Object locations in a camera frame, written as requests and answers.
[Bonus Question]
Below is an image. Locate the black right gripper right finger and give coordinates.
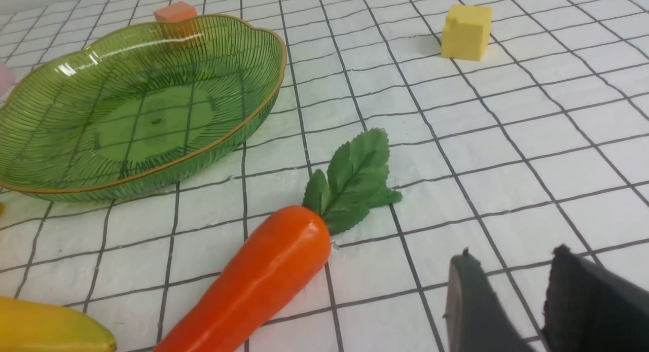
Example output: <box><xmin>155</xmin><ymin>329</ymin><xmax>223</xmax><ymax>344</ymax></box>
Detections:
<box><xmin>542</xmin><ymin>245</ymin><xmax>648</xmax><ymax>351</ymax></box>

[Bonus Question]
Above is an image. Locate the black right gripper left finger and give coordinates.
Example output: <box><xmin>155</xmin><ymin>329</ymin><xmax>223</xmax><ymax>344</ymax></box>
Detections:
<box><xmin>444</xmin><ymin>248</ymin><xmax>534</xmax><ymax>351</ymax></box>

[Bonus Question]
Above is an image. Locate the yellow toy banana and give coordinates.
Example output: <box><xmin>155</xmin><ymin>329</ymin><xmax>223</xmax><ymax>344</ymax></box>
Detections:
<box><xmin>1</xmin><ymin>297</ymin><xmax>117</xmax><ymax>351</ymax></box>

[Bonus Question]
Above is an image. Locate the orange toy carrot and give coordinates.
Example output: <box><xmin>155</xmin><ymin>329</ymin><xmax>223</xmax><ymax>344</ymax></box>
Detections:
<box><xmin>155</xmin><ymin>128</ymin><xmax>402</xmax><ymax>351</ymax></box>

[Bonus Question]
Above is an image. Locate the white grid tablecloth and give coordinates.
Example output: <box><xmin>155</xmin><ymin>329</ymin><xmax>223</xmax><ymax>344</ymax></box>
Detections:
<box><xmin>2</xmin><ymin>0</ymin><xmax>648</xmax><ymax>351</ymax></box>

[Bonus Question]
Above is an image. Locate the yellow foam cube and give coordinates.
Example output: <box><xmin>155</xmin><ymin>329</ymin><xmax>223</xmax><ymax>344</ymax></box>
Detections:
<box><xmin>441</xmin><ymin>5</ymin><xmax>493</xmax><ymax>61</ymax></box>

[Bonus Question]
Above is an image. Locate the orange foam cube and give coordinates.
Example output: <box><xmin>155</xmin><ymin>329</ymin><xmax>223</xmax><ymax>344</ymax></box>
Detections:
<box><xmin>154</xmin><ymin>1</ymin><xmax>198</xmax><ymax>22</ymax></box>

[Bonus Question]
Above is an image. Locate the green glass leaf plate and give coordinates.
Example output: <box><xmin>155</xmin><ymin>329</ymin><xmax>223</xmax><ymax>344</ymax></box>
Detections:
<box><xmin>2</xmin><ymin>14</ymin><xmax>287</xmax><ymax>202</ymax></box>

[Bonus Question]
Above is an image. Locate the pink foam cube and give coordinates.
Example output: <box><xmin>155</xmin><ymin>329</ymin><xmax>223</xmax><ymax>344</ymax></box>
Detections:
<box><xmin>0</xmin><ymin>61</ymin><xmax>16</xmax><ymax>98</ymax></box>

